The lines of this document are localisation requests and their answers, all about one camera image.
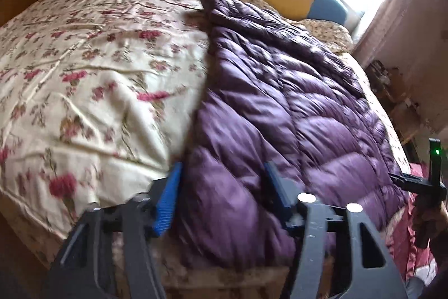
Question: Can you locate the purple quilted down jacket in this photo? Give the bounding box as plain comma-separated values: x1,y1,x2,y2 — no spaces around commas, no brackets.
173,0,407,269

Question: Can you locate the pink crumpled blanket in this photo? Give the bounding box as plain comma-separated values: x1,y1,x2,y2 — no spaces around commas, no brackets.
384,161,442,286

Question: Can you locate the cluttered bedside table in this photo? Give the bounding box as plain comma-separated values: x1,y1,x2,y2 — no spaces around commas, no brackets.
365,60,421,121

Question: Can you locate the small-floral pillow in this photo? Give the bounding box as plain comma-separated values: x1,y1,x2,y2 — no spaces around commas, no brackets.
239,0,354,54

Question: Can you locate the floral cream bed quilt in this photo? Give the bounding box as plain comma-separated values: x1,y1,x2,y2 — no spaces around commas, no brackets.
0,0,412,299

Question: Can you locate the right floral curtain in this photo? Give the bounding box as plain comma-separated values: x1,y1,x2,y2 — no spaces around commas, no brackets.
352,0,417,68

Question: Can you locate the black wrist action camera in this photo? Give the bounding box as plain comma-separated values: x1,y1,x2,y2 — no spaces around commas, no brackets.
428,138,442,187

